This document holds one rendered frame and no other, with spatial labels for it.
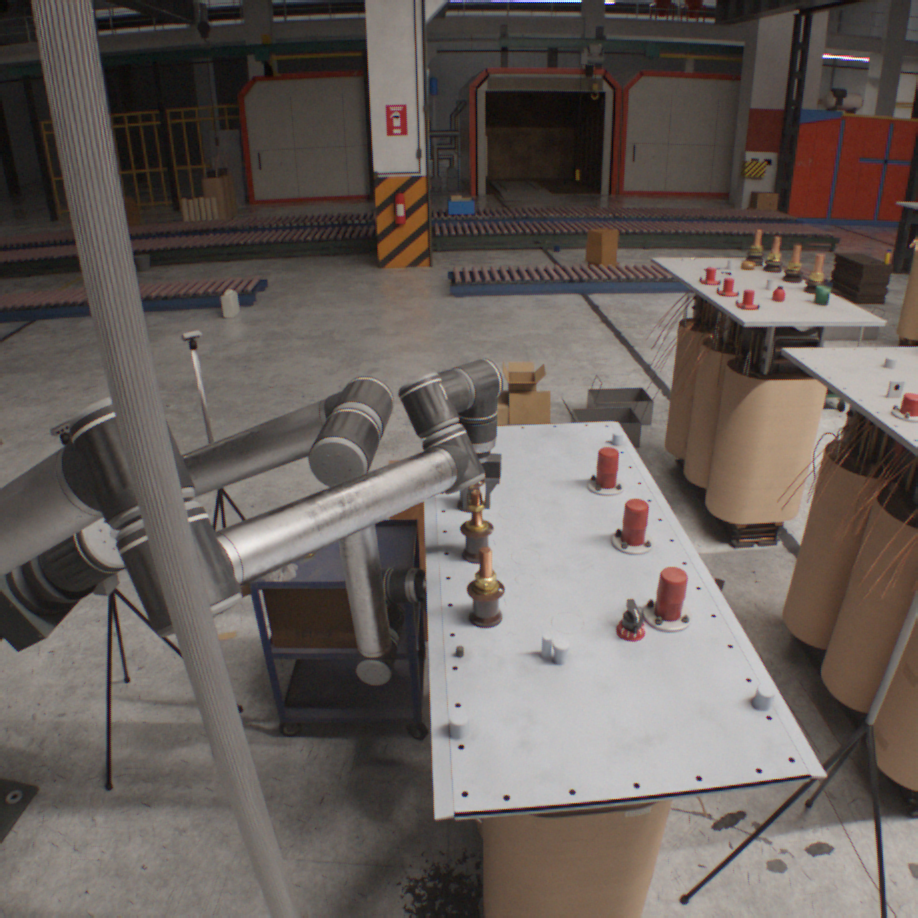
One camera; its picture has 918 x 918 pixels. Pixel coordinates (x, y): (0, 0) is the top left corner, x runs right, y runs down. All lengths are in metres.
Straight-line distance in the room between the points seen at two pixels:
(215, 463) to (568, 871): 1.45
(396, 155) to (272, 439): 10.12
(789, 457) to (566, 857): 3.05
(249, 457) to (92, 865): 1.88
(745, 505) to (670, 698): 2.92
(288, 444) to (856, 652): 2.45
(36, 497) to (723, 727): 1.37
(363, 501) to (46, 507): 0.55
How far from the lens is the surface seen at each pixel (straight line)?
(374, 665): 2.12
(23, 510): 1.29
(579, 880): 2.01
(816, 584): 3.54
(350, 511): 1.32
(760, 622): 4.12
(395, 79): 11.88
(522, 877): 1.99
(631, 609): 1.72
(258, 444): 2.01
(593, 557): 2.01
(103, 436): 1.15
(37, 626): 2.35
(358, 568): 1.89
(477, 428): 1.74
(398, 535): 2.98
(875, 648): 3.26
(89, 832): 3.37
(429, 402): 1.60
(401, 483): 1.43
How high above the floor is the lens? 2.52
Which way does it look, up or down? 28 degrees down
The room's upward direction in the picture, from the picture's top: 1 degrees counter-clockwise
